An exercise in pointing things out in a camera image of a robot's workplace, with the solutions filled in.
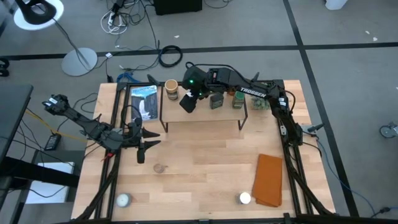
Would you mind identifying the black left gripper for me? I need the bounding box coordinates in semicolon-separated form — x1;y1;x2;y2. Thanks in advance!
124;120;162;165

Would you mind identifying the furikake jar with metal lid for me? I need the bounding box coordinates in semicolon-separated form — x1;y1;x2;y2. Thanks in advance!
164;78;180;101

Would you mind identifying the dark green spice tin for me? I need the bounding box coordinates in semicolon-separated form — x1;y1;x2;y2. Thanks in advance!
210;92;224;110

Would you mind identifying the green-lidded glass herb jar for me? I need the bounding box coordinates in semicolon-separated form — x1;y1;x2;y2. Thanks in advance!
231;90;246;110

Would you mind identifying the wooden shelf with black legs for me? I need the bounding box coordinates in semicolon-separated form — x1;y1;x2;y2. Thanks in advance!
159;84;249;134

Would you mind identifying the waterfall picture book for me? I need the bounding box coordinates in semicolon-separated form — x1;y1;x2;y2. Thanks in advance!
130;85;159;123

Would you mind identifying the white ball left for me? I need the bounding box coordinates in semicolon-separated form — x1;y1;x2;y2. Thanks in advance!
116;192;133;208

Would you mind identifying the green succulent in patterned pot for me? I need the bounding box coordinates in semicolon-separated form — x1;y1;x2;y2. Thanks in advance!
250;95;271;111

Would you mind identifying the black floor tape strip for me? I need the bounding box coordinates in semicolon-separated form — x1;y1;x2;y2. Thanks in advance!
0;42;398;61
282;0;360;218

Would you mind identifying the black power brick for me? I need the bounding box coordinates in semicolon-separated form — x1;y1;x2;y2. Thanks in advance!
44;133;62;151

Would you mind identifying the black floor box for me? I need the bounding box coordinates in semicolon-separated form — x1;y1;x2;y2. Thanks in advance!
154;0;203;16

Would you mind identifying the white floor lamp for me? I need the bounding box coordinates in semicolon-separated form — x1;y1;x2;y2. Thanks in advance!
14;0;99;78

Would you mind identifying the orange folded cloth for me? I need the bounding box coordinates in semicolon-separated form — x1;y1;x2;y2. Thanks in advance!
251;153;284;208

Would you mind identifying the white box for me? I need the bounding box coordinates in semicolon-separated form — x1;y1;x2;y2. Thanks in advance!
24;161;75;205

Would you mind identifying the black desk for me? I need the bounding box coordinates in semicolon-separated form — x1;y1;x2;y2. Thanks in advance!
0;83;34;162

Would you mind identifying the black caster wheel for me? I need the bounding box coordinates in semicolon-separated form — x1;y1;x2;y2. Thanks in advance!
0;57;10;78

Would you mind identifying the white container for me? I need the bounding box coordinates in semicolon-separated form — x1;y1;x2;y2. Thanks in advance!
325;0;348;11

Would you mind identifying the grey caster wheel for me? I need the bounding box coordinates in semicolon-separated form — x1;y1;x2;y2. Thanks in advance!
379;122;398;139

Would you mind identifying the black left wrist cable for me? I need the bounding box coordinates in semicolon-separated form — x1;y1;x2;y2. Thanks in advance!
123;105;144;133

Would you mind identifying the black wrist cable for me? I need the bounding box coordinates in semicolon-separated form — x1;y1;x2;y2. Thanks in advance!
123;105;144;133
185;61;218;82

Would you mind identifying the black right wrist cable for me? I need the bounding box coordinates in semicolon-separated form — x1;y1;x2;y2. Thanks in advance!
185;61;218;82

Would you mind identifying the black aluminium table frame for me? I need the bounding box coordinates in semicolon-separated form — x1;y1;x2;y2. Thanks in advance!
71;79;338;224

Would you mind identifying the coiled black cable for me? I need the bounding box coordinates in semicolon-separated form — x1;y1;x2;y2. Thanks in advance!
158;45;183;68

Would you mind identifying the blue network cable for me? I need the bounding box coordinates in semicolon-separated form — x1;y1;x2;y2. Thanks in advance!
116;72;135;83

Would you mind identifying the yellow floor cable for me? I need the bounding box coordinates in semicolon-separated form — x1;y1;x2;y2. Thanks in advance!
24;108;90;144

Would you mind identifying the white power strip with cables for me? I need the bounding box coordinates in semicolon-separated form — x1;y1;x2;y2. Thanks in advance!
100;8;129;35

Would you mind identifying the grey bracket with black knob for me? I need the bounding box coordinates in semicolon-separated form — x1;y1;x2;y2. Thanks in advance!
300;123;325;137

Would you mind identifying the long blue floor cable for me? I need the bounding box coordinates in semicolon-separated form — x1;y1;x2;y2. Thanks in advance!
315;136;398;218

